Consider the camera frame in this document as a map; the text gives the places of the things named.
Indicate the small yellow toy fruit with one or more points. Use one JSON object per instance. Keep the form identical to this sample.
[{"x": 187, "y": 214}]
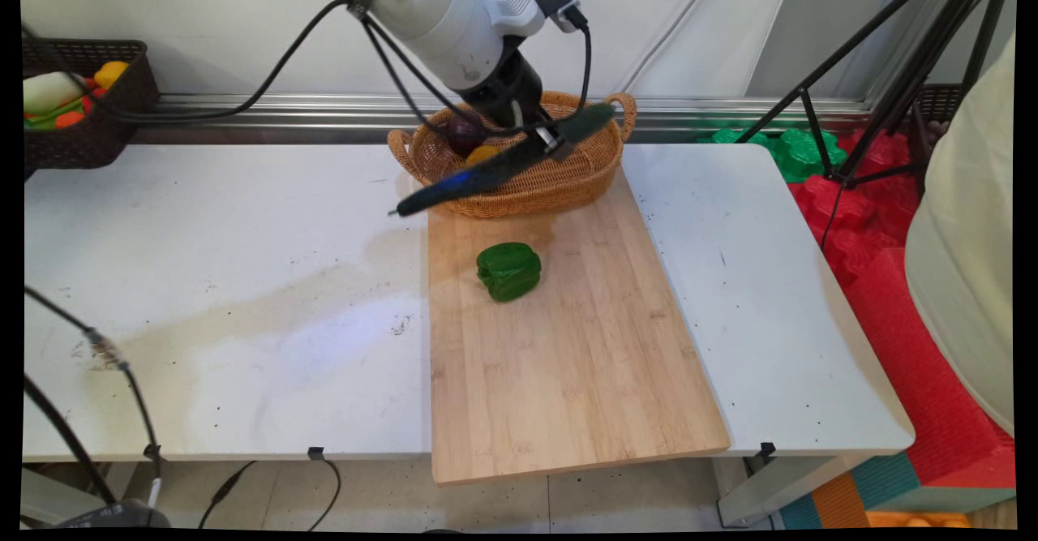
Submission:
[{"x": 111, "y": 73}]

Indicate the black camera tripod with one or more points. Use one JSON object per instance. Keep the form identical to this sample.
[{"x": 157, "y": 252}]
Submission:
[{"x": 908, "y": 79}]

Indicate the purple toy onion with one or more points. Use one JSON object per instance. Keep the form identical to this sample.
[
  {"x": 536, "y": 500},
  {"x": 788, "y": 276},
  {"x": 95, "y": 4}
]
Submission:
[{"x": 464, "y": 139}]

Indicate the orange toy vegetable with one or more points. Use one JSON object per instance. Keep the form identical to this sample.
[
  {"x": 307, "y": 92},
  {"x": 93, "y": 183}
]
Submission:
[{"x": 69, "y": 118}]

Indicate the black table edge clip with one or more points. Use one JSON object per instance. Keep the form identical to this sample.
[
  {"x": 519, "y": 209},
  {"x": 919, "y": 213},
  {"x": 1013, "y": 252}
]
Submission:
[
  {"x": 152, "y": 451},
  {"x": 767, "y": 448},
  {"x": 315, "y": 452}
]

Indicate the black device on floor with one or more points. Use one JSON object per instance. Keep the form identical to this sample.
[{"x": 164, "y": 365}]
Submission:
[{"x": 113, "y": 515}]

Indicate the yellow toy bell pepper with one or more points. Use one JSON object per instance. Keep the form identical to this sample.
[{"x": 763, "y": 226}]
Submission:
[{"x": 481, "y": 154}]

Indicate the green foam puzzle mat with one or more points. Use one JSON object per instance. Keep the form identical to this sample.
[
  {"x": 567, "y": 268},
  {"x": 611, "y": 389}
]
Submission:
[{"x": 799, "y": 152}]

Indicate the dark woven storage basket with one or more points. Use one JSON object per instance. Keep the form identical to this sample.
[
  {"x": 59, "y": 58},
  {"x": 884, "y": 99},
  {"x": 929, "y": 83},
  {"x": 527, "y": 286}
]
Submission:
[{"x": 941, "y": 103}]

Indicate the light green toy vegetable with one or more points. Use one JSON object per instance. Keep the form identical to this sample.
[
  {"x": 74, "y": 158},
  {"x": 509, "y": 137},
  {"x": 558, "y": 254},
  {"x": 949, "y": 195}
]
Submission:
[{"x": 39, "y": 122}]

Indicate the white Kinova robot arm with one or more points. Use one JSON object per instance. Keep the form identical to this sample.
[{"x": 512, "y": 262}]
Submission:
[{"x": 438, "y": 22}]

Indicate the red foam puzzle mat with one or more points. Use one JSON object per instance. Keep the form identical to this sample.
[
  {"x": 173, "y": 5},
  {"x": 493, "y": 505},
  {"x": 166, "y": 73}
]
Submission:
[{"x": 900, "y": 346}]

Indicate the white toy vegetable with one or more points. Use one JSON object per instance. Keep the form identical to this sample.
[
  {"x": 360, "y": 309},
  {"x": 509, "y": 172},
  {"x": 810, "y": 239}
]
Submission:
[{"x": 50, "y": 91}]

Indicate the green toy bell pepper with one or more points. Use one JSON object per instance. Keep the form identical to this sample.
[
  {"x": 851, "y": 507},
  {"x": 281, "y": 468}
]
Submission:
[{"x": 509, "y": 272}]

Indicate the dark brown plastic basket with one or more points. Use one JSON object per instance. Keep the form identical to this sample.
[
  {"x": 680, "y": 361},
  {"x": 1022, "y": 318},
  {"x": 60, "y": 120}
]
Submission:
[{"x": 89, "y": 148}]

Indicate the cream fabric clothing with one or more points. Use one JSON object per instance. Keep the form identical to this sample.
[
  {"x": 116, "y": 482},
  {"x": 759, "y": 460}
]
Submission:
[{"x": 965, "y": 241}]

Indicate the teal and orange foam mat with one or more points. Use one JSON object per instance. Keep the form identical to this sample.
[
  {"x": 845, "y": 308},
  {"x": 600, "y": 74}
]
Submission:
[{"x": 892, "y": 492}]

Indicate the bamboo cutting board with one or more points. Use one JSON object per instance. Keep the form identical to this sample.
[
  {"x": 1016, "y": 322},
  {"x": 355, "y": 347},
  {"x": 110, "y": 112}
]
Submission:
[{"x": 568, "y": 362}]

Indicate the aluminium wall rail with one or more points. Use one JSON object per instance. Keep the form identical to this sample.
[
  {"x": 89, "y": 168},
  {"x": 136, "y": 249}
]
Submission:
[{"x": 324, "y": 115}]

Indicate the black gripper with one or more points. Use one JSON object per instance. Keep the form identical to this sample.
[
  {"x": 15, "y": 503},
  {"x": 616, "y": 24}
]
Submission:
[{"x": 507, "y": 87}]

